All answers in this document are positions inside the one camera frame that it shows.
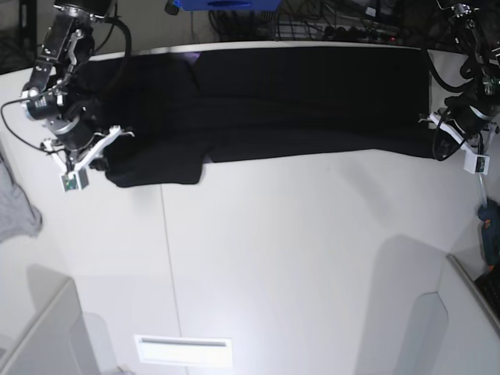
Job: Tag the black T-shirt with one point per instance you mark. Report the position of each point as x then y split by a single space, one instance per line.
187 109

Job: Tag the black keyboard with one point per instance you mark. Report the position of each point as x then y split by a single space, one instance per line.
489 286

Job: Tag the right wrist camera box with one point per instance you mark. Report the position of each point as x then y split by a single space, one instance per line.
75 181

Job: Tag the blue plastic box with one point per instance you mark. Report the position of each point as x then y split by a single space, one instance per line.
236 5

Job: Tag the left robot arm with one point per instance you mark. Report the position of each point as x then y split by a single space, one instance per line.
475 30

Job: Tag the blue glue gun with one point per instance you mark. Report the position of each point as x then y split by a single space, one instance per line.
489 229

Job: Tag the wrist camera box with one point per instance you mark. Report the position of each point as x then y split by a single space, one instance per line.
75 181
476 164

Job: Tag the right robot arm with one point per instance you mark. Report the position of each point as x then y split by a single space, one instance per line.
54 96

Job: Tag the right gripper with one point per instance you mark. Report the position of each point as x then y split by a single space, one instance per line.
77 145

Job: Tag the white cabinet left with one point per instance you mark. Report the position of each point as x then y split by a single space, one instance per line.
55 340

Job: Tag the white partition right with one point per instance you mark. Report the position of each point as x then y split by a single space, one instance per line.
456 331

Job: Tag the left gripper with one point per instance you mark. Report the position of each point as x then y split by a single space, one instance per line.
459 126

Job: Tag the clear glue stick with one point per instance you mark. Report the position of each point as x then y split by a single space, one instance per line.
483 192

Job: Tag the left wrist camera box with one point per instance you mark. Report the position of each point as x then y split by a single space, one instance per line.
476 164

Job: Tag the white table slot plate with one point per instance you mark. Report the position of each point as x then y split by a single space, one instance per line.
181 351

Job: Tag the grey cloth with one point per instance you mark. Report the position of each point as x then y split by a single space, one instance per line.
19 217

